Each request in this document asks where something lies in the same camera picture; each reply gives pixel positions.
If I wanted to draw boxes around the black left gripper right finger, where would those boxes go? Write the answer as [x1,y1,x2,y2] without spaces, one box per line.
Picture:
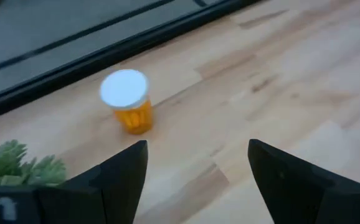
[247,138,360,224]

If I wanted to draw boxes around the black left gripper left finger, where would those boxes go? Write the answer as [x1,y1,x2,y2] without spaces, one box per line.
[37,139,149,224]

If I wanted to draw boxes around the orange pill bottle white cap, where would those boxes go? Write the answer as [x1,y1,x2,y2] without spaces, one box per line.
[99,68,154,136]

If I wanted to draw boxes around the green potted artificial plant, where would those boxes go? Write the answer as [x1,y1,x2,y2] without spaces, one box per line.
[0,131,67,188]

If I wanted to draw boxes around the black aluminium table frame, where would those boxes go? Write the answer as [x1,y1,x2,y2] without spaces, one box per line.
[0,0,263,124]

